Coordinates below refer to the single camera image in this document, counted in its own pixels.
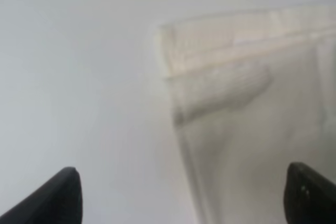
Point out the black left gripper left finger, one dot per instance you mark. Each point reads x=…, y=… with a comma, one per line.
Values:
x=59, y=200

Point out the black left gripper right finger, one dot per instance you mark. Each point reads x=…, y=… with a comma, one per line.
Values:
x=309, y=197

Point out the cream white towel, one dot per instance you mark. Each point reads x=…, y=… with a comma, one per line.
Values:
x=251, y=93

